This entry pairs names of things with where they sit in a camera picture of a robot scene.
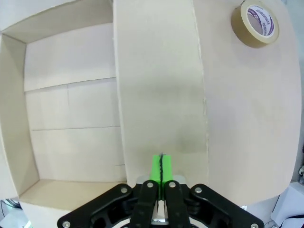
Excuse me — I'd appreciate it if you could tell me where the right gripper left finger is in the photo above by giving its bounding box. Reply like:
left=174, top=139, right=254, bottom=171
left=57, top=154, right=163, bottom=228

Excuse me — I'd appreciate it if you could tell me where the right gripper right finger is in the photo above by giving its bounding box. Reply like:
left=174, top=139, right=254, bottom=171
left=161, top=154, right=265, bottom=228

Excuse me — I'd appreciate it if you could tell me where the brown cardboard box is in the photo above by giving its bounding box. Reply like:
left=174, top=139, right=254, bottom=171
left=0, top=0, right=210, bottom=228

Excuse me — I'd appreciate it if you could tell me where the brown packing tape roll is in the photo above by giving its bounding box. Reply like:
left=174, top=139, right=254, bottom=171
left=231, top=0, right=280, bottom=49

